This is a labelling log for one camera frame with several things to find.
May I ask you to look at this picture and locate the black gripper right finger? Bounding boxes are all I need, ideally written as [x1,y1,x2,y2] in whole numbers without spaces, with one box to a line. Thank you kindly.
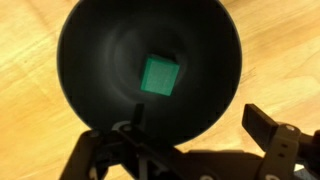
[242,104,320,180]

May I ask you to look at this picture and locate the green cube block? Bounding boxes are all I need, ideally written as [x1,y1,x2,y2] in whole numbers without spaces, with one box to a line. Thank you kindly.
[140,55,180,96]

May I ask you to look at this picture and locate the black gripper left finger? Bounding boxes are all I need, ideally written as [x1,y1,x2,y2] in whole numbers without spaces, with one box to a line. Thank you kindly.
[59,104,174,180]

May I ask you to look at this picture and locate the black bowl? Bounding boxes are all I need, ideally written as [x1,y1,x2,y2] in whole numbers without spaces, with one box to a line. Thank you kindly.
[58,0,242,144]

